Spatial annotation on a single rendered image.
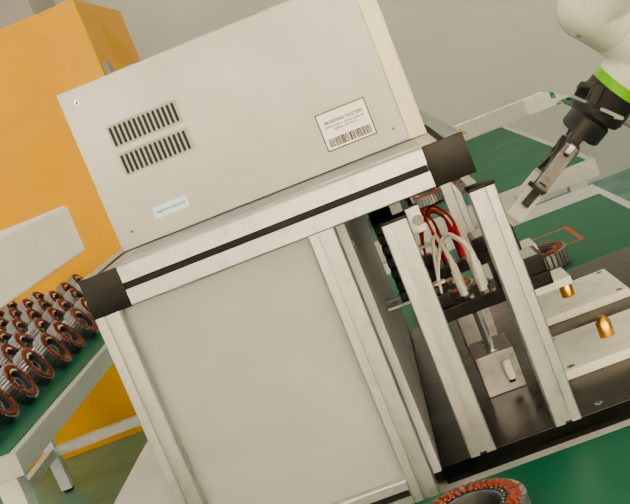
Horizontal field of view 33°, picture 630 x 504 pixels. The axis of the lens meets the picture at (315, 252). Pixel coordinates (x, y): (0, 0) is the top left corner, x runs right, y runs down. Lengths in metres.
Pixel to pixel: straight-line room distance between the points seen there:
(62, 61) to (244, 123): 3.73
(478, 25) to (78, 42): 2.73
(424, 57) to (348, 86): 5.42
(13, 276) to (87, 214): 4.37
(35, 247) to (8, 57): 4.38
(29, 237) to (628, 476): 0.66
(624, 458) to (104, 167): 0.67
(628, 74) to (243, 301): 0.91
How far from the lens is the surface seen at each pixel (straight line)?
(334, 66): 1.26
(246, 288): 1.16
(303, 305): 1.16
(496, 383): 1.37
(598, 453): 1.18
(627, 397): 1.24
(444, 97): 6.69
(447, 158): 1.13
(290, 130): 1.26
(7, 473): 2.32
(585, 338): 1.44
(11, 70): 5.04
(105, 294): 1.17
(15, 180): 5.07
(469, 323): 1.60
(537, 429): 1.24
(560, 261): 1.94
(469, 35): 6.71
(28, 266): 0.65
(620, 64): 1.86
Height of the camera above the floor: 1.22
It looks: 8 degrees down
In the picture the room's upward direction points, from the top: 22 degrees counter-clockwise
